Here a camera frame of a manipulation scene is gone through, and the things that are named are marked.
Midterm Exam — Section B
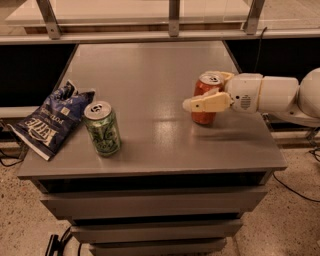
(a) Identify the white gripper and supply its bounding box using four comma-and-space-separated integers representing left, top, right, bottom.
182, 71, 263, 113

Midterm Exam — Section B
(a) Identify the red coke can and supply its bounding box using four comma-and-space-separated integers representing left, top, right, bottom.
191, 71, 225, 125

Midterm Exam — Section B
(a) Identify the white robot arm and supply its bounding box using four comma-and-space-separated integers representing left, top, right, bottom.
183, 69, 320, 127

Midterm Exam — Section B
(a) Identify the green soda can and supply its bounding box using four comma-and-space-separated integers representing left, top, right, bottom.
84, 101, 121, 157

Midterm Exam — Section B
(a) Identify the grey drawer cabinet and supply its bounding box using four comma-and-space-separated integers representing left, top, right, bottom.
17, 40, 288, 256

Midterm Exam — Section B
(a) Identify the top grey drawer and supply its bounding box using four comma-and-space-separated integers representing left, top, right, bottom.
41, 186, 267, 220

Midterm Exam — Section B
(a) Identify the grey drawer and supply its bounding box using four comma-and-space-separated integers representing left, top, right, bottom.
41, 186, 267, 220
71, 219, 243, 243
90, 238, 226, 256

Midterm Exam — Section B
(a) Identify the middle grey drawer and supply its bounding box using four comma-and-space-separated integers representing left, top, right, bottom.
71, 219, 243, 243

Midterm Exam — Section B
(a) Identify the bottom grey drawer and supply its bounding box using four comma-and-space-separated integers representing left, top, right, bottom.
90, 238, 226, 256

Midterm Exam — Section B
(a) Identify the blue chip bag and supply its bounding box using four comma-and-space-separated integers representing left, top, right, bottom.
10, 80, 95, 161

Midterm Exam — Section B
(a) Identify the black device on floor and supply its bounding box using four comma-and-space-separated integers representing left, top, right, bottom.
45, 234, 61, 256

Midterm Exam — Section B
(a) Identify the black hanging cable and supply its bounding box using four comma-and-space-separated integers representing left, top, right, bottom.
253, 26, 269, 74

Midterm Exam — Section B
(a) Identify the right metal bracket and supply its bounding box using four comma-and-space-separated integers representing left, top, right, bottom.
243, 0, 265, 35

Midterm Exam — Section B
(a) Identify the metal bracket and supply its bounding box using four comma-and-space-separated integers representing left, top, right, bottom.
243, 0, 265, 35
168, 0, 180, 37
36, 0, 61, 40

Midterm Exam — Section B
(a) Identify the middle metal bracket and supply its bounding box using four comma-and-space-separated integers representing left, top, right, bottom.
168, 0, 180, 37

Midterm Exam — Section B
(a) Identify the black cable right floor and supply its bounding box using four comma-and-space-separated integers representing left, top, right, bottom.
272, 172, 320, 203

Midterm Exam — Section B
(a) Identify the black cable floor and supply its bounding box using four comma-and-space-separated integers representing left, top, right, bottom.
272, 172, 320, 203
0, 146, 28, 168

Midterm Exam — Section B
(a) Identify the left metal bracket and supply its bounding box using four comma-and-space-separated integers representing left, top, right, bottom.
36, 0, 61, 40

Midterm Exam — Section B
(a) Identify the black cable left floor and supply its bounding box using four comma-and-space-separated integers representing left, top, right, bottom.
0, 146, 28, 168

